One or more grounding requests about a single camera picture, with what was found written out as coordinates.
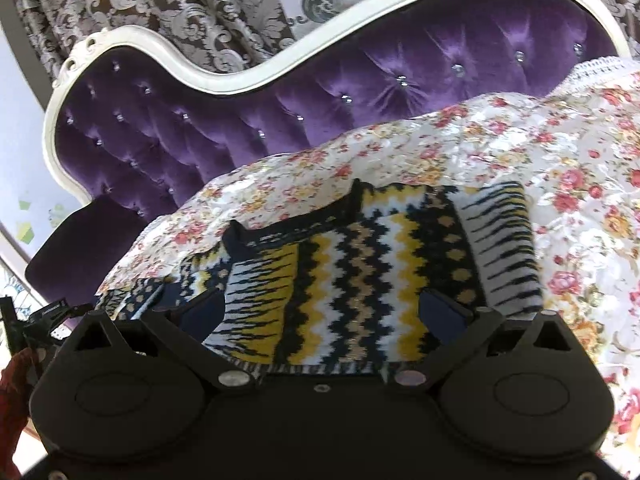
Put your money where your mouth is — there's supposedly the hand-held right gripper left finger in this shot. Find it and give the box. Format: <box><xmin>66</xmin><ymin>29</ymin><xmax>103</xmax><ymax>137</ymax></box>
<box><xmin>72</xmin><ymin>291</ymin><xmax>256</xmax><ymax>392</ymax></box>

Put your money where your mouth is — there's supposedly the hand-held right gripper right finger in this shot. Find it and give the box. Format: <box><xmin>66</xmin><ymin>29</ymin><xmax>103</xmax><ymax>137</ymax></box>
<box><xmin>391</xmin><ymin>289</ymin><xmax>577</xmax><ymax>392</ymax></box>

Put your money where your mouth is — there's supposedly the black yellow zigzag knit sweater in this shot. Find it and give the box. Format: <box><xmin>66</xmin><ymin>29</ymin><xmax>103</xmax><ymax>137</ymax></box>
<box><xmin>107</xmin><ymin>177</ymin><xmax>546</xmax><ymax>378</ymax></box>

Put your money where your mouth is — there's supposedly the red cloth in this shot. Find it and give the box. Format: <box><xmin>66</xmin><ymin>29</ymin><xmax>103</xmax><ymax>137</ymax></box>
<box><xmin>0</xmin><ymin>347</ymin><xmax>38</xmax><ymax>466</ymax></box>

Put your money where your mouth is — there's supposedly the floral bedspread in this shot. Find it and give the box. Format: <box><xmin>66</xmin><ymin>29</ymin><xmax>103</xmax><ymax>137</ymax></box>
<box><xmin>95</xmin><ymin>60</ymin><xmax>640</xmax><ymax>463</ymax></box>

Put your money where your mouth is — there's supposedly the white lace cloth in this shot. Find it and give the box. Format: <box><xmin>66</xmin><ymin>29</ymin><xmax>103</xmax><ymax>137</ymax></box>
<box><xmin>547</xmin><ymin>56</ymin><xmax>640</xmax><ymax>96</ymax></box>

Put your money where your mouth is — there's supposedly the brown silver damask curtain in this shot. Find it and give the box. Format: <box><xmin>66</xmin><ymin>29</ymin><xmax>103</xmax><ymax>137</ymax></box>
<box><xmin>0</xmin><ymin>0</ymin><xmax>640</xmax><ymax>93</ymax></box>

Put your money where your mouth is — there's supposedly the green wall sticker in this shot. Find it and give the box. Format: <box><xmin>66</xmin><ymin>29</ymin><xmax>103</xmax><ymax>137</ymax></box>
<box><xmin>15</xmin><ymin>199</ymin><xmax>38</xmax><ymax>248</ymax></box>

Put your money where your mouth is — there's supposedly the purple tufted headboard white frame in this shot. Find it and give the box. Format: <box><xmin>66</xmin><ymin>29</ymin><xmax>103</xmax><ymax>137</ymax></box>
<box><xmin>25</xmin><ymin>0</ymin><xmax>633</xmax><ymax>321</ymax></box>

